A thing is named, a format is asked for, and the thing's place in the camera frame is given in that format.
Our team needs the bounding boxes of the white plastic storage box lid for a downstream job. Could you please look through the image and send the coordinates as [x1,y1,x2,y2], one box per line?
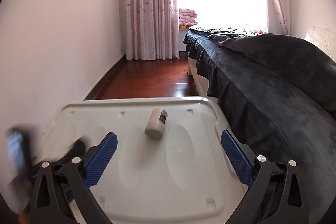
[38,97,247,223]

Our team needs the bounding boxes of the folded pink quilt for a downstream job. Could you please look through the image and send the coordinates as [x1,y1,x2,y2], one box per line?
[179,9,198,29]

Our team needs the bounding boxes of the white bed headboard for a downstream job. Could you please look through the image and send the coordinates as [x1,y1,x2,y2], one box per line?
[305,26,336,61]

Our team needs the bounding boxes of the bed with dark blanket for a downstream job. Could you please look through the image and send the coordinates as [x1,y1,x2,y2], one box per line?
[184,29,335,223]

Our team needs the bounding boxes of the pink patterned curtain left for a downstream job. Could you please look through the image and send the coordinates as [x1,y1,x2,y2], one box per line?
[125,0,179,61]

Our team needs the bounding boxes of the beige cylindrical bottle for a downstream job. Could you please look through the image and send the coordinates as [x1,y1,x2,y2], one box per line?
[145,108,167,139]

